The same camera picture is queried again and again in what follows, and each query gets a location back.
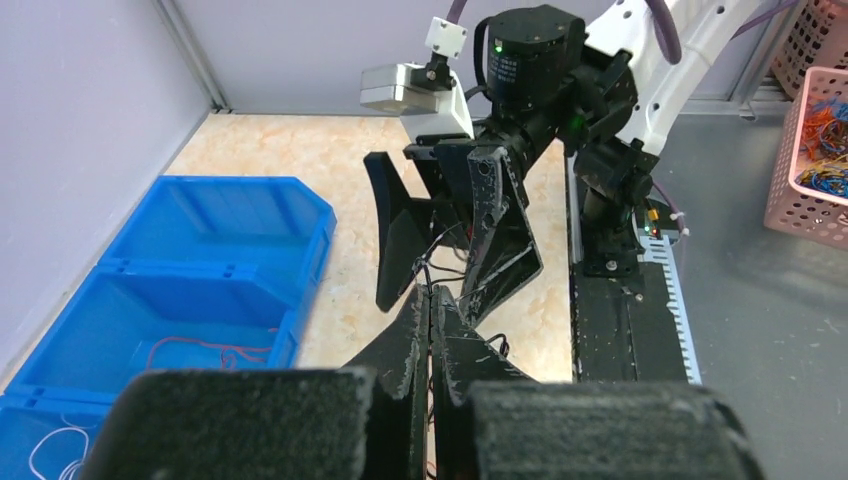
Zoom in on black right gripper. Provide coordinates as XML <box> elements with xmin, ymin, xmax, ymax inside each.
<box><xmin>363</xmin><ymin>119</ymin><xmax>561</xmax><ymax>326</ymax></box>

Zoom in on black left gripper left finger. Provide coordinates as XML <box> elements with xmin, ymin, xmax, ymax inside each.
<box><xmin>79</xmin><ymin>284</ymin><xmax>431</xmax><ymax>480</ymax></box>

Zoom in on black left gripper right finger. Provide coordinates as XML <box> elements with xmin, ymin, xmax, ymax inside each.
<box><xmin>431</xmin><ymin>286</ymin><xmax>764</xmax><ymax>479</ymax></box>

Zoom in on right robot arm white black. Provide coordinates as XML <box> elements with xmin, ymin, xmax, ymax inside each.
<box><xmin>360</xmin><ymin>1</ymin><xmax>760</xmax><ymax>324</ymax></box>

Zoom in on blue three-compartment plastic bin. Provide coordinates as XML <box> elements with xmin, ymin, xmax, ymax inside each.
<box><xmin>1</xmin><ymin>176</ymin><xmax>336</xmax><ymax>479</ymax></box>

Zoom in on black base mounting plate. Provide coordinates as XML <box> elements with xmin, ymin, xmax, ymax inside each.
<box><xmin>566</xmin><ymin>155</ymin><xmax>690</xmax><ymax>384</ymax></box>

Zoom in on pink perforated basket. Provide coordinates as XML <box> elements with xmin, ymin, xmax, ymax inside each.
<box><xmin>771</xmin><ymin>0</ymin><xmax>847</xmax><ymax>98</ymax></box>
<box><xmin>764</xmin><ymin>67</ymin><xmax>847</xmax><ymax>250</ymax></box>

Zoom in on colourful rubber bands pile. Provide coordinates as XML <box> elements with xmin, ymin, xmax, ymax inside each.
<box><xmin>795</xmin><ymin>97</ymin><xmax>847</xmax><ymax>199</ymax></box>

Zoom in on orange cable in bin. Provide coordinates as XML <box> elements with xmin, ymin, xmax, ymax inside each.
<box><xmin>145</xmin><ymin>327</ymin><xmax>281</xmax><ymax>372</ymax></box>

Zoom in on white cables in bin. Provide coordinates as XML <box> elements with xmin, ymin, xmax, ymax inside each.
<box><xmin>27</xmin><ymin>413</ymin><xmax>91</xmax><ymax>480</ymax></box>

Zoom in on white slotted cable duct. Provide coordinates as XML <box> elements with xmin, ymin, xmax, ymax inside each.
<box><xmin>639</xmin><ymin>236</ymin><xmax>702</xmax><ymax>385</ymax></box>

